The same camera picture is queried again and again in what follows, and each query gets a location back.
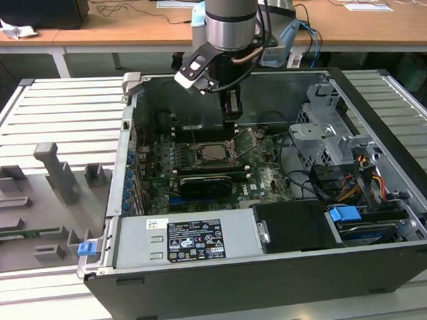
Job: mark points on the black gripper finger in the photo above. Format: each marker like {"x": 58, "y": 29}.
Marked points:
{"x": 226, "y": 105}
{"x": 237, "y": 103}

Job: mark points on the metal locking lever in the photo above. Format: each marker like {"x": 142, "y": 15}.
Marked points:
{"x": 194, "y": 131}
{"x": 217, "y": 162}

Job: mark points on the silver CPU green board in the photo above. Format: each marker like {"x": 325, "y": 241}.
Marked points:
{"x": 215, "y": 153}

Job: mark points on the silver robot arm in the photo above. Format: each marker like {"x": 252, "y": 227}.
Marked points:
{"x": 230, "y": 30}

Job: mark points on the CPU socket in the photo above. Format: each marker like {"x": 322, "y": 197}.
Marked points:
{"x": 198, "y": 157}

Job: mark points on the blue slot clip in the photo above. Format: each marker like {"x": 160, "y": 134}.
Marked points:
{"x": 126, "y": 209}
{"x": 129, "y": 176}
{"x": 130, "y": 156}
{"x": 128, "y": 187}
{"x": 126, "y": 198}

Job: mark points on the small white box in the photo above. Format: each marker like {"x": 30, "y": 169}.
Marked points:
{"x": 295, "y": 60}

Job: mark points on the pale blue teach pendant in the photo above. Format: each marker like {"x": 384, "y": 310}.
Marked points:
{"x": 287, "y": 38}

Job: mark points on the green motherboard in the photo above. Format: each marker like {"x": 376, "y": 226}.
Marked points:
{"x": 264, "y": 171}

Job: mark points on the black graphics card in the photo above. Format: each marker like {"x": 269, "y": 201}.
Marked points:
{"x": 206, "y": 187}

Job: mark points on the silver metal drive cage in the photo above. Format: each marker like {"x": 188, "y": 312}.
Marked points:
{"x": 314, "y": 142}

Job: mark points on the white paper sheet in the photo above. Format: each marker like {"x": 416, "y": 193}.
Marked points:
{"x": 173, "y": 4}
{"x": 368, "y": 7}

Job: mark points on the grey case latch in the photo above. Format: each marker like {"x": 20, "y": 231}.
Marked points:
{"x": 130, "y": 82}

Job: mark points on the wooden desk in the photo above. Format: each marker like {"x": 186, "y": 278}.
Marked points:
{"x": 371, "y": 30}
{"x": 121, "y": 34}

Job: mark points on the black plastic shroud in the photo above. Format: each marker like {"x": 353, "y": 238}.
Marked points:
{"x": 296, "y": 227}

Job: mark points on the blue disk carrier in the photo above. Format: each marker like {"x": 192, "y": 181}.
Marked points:
{"x": 345, "y": 215}

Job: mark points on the grey power supply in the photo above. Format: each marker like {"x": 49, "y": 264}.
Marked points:
{"x": 135, "y": 243}

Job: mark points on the black open PC case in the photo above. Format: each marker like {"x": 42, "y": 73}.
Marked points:
{"x": 242, "y": 291}

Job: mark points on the hard disk drive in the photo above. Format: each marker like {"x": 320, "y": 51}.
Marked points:
{"x": 368, "y": 236}

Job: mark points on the blue case latch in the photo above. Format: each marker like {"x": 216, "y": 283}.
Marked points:
{"x": 86, "y": 249}

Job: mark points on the black monitor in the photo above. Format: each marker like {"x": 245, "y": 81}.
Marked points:
{"x": 30, "y": 12}

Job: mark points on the crumpled white paper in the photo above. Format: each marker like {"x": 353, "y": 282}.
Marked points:
{"x": 17, "y": 31}

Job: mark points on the grey parts rack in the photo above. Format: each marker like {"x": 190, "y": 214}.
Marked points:
{"x": 33, "y": 212}

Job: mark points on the green RAM stick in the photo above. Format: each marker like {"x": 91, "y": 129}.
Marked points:
{"x": 31, "y": 233}

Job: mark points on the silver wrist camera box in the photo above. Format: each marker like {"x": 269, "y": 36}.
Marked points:
{"x": 191, "y": 69}

